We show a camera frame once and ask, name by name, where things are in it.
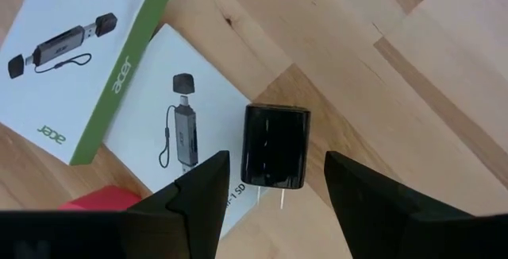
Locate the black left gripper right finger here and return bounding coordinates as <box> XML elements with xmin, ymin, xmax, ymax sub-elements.
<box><xmin>323</xmin><ymin>149</ymin><xmax>508</xmax><ymax>259</ymax></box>

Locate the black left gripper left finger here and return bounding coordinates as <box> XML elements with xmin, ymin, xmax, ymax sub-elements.
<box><xmin>121</xmin><ymin>149</ymin><xmax>231</xmax><ymax>259</ymax></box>

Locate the pink wall charger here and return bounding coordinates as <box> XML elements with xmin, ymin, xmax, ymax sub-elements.
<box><xmin>58</xmin><ymin>184</ymin><xmax>144</xmax><ymax>212</ymax></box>

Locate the white Acer card reader box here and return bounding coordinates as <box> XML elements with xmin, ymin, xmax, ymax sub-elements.
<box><xmin>0</xmin><ymin>0</ymin><xmax>172</xmax><ymax>167</ymax></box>
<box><xmin>102</xmin><ymin>23</ymin><xmax>271</xmax><ymax>239</ymax></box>

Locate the black wall charger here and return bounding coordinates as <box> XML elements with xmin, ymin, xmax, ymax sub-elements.
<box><xmin>239</xmin><ymin>102</ymin><xmax>312</xmax><ymax>211</ymax></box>

